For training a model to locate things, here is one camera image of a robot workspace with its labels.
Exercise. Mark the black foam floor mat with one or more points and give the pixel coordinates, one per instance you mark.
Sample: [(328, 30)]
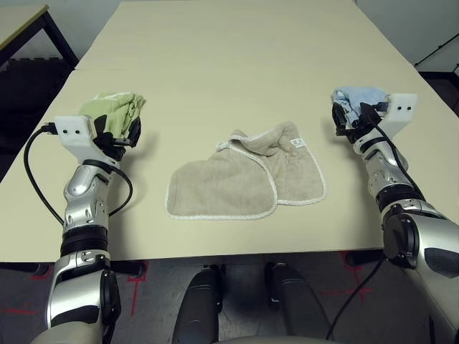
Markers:
[(21, 93)]

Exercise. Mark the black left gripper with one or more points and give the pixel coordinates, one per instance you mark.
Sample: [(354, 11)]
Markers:
[(113, 147)]

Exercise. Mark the black table foot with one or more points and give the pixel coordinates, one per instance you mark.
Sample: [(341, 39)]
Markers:
[(125, 268)]

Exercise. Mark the light grey robot torso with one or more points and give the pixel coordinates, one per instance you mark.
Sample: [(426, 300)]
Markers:
[(269, 340)]

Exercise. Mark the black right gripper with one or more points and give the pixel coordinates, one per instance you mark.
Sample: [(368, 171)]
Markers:
[(356, 132)]

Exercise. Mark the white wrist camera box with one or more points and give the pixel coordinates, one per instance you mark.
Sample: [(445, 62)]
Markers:
[(403, 107), (73, 132)]

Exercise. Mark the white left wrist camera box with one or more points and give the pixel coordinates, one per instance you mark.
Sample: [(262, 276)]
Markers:
[(73, 132)]

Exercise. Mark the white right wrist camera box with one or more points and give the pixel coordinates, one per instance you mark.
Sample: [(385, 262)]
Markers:
[(403, 107)]

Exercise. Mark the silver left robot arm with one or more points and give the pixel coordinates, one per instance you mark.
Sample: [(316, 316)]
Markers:
[(86, 200)]

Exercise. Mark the green folded towel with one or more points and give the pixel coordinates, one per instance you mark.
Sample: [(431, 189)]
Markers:
[(111, 111)]

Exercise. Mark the side table with black frame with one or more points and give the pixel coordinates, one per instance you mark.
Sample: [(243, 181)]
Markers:
[(18, 25)]

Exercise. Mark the beige towel with white trim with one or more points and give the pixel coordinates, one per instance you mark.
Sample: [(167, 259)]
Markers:
[(222, 179)]

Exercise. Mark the light blue folded towel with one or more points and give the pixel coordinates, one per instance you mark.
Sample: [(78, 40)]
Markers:
[(362, 95)]

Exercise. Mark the dark grey robot left leg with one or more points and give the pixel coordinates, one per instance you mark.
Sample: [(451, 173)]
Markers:
[(199, 308)]

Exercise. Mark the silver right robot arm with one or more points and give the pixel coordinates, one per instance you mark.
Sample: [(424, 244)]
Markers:
[(391, 172)]

